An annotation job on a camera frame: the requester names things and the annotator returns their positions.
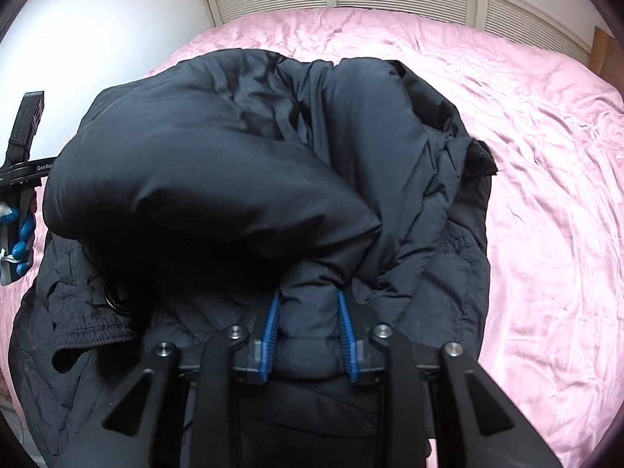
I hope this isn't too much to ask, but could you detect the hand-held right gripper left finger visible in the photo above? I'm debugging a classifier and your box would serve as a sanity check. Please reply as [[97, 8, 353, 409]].
[[100, 290, 284, 468]]

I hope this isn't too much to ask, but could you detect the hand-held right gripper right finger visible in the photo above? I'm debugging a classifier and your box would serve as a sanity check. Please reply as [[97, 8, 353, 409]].
[[337, 291, 564, 468]]

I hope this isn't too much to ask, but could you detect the black puffer jacket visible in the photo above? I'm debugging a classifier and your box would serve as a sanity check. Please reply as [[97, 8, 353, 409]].
[[7, 50, 499, 468]]

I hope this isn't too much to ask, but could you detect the person's left hand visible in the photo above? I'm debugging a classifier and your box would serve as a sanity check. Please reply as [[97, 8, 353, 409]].
[[0, 202, 36, 276]]

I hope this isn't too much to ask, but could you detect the pink duvet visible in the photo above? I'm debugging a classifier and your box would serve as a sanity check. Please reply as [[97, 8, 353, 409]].
[[0, 7, 624, 468]]

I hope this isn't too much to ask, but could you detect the wooden headboard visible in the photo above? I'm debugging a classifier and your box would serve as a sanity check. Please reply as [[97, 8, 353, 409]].
[[588, 27, 616, 75]]

